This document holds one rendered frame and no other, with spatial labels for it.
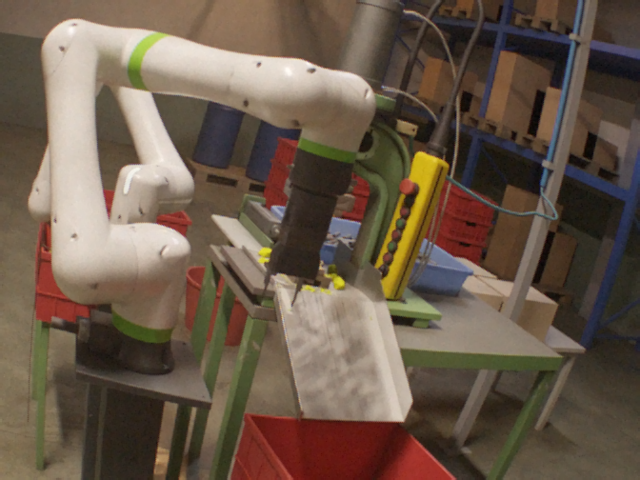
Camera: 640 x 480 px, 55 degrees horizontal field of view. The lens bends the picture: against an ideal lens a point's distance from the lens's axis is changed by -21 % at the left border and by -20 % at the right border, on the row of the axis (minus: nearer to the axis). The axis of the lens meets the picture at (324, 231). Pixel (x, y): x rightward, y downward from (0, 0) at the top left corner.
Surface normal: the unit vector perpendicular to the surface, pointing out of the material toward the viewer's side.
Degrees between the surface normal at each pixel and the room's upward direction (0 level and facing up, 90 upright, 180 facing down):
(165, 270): 88
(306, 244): 99
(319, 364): 30
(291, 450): 90
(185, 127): 90
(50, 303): 90
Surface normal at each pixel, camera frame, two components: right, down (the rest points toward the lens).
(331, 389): 0.43, -0.67
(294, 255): 0.30, 0.22
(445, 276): 0.31, 0.44
